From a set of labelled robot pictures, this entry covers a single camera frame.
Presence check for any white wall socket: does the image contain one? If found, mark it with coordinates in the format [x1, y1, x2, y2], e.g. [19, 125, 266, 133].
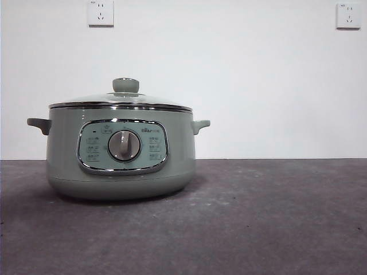
[88, 0, 115, 28]
[336, 3, 361, 30]

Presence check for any pale green electric cooking pot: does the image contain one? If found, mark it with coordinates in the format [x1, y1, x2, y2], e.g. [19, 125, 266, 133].
[26, 107, 211, 201]

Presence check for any glass lid with green knob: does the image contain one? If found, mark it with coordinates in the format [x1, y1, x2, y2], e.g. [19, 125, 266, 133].
[48, 77, 193, 112]

